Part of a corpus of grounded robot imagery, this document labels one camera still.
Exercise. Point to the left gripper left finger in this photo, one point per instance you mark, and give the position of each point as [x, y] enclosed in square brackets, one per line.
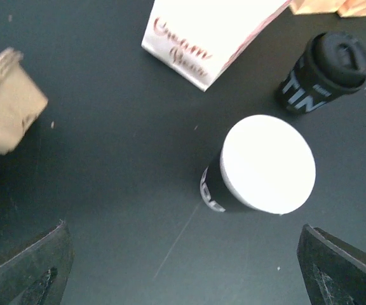
[37, 270]

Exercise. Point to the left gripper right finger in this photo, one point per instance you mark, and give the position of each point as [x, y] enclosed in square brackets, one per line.
[334, 272]

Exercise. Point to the black coffee lid front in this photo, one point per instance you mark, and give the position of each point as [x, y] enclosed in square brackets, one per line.
[341, 59]

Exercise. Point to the printed Cream Bear paper bag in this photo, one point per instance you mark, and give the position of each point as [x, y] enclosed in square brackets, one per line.
[201, 39]

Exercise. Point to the single black paper cup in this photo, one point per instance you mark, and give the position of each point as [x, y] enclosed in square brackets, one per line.
[305, 88]

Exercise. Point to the middle orange paper bag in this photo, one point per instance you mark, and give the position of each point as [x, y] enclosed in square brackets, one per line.
[352, 8]

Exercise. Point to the orange paper bag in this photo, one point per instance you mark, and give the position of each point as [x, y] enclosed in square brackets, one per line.
[307, 7]
[352, 8]

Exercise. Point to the left orange paper bag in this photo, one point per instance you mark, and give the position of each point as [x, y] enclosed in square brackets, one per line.
[307, 7]

